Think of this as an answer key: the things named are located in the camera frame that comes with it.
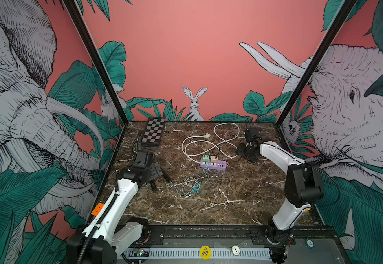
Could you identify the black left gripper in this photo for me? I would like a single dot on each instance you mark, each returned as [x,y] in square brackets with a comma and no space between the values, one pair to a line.
[156,170]

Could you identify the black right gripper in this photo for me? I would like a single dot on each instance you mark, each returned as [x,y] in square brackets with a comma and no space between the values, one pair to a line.
[241,150]

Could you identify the pink cube block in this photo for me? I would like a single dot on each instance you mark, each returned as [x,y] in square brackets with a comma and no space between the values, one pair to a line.
[213,159]

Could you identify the green charger plug adapter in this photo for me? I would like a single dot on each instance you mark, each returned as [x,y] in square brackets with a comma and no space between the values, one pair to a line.
[206,158]

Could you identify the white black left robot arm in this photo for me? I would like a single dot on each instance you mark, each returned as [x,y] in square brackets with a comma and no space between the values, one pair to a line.
[99,243]

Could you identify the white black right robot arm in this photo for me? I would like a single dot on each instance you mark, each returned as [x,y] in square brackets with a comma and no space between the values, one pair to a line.
[303,185]

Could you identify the purple power strip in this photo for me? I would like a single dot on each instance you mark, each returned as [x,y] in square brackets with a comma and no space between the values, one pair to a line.
[218,166]

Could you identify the black white checkerboard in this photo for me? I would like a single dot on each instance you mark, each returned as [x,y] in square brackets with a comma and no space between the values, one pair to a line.
[153,132]

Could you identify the orange blue puzzle cube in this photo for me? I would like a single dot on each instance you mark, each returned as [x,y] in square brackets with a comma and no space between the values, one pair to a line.
[97,209]

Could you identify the yellow round sticker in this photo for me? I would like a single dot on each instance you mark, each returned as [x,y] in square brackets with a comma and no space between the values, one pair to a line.
[205,252]

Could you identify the white slotted rail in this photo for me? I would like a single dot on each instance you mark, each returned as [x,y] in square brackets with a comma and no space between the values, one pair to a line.
[194,253]

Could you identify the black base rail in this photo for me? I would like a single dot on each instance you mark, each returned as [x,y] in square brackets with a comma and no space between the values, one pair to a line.
[258,234]

